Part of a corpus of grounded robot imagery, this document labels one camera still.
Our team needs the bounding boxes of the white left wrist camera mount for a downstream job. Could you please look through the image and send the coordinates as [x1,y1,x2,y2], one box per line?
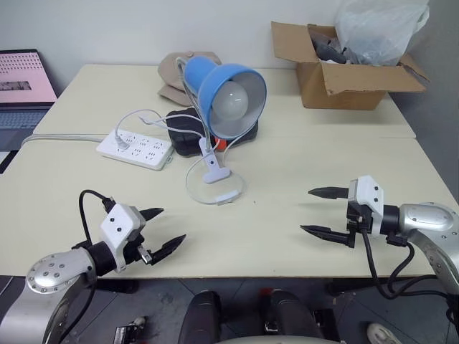
[99,203,147,272]

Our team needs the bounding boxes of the black red device base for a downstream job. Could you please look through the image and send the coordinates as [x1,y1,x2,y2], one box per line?
[165,109,260,158]

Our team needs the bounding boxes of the beige cloth hat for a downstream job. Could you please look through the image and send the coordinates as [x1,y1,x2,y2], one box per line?
[156,52,222,108]

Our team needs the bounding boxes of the clear plastic bag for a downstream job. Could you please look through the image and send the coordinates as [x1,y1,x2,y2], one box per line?
[335,0,430,67]

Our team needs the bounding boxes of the grey power strip cable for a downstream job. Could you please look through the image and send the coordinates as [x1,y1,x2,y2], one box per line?
[21,133,109,145]

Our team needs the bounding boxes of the dark rounded shape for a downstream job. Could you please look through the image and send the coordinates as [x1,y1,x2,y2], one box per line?
[268,290,326,344]
[178,290,222,344]

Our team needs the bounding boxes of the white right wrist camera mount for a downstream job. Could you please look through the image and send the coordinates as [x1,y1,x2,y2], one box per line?
[348,175,385,237]

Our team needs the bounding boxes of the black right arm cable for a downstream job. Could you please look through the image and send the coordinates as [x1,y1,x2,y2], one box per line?
[360,214,459,300]

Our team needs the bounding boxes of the white round light bulb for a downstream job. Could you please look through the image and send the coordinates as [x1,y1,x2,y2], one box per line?
[213,80,250,122]

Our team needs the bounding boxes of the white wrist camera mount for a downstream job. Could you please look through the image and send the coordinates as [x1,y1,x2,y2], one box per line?
[99,203,147,272]
[348,175,385,237]

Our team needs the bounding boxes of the white power strip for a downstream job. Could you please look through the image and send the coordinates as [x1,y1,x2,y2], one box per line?
[96,128,176,172]

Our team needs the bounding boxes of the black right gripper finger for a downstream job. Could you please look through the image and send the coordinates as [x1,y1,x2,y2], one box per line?
[300,224,350,247]
[307,186,351,201]

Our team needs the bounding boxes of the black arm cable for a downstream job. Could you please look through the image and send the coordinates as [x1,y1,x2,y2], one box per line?
[360,214,459,300]
[71,189,116,252]

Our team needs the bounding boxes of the white inline cord switch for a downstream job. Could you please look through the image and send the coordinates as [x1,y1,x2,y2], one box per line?
[216,191,240,206]

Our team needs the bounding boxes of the brown cardboard box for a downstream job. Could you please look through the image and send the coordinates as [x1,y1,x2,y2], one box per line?
[270,20,431,110]

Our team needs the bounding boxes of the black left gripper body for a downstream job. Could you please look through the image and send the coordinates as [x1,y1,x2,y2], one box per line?
[124,234,153,267]

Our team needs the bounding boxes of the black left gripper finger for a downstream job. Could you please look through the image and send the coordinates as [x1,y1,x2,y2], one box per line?
[139,206,166,223]
[149,234,188,267]

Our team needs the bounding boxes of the open laptop with pink screen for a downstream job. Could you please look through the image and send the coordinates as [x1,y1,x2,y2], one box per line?
[0,49,60,176]

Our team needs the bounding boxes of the white shoe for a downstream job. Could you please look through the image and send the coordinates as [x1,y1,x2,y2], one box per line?
[366,322,401,344]

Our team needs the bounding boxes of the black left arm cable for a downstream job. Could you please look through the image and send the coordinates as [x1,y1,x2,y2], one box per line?
[71,189,116,252]

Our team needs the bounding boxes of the blue clip desk lamp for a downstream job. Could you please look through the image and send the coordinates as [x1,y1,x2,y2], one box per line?
[174,51,268,184]

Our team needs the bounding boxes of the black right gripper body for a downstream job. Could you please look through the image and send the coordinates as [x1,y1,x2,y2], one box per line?
[345,200,374,249]

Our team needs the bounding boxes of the dark items in box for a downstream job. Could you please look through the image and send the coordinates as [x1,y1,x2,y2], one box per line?
[310,28,356,65]

